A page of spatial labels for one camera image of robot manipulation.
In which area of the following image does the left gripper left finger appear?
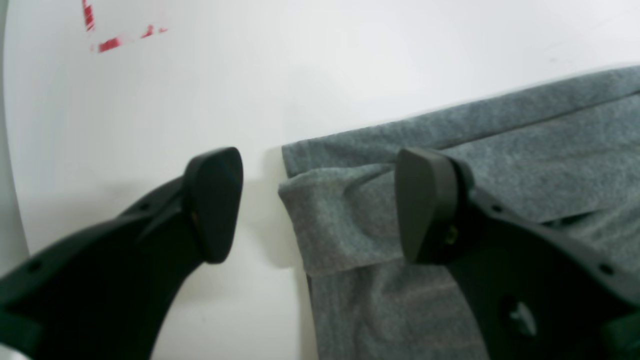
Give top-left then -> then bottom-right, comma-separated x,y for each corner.
0,146 -> 243,360

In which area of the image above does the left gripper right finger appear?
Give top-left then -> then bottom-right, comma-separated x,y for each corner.
395,148 -> 640,360

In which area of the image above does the grey T-shirt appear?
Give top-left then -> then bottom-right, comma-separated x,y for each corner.
278,66 -> 640,360

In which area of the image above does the red tape rectangle marking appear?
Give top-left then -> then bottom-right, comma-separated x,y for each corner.
81,0 -> 169,54

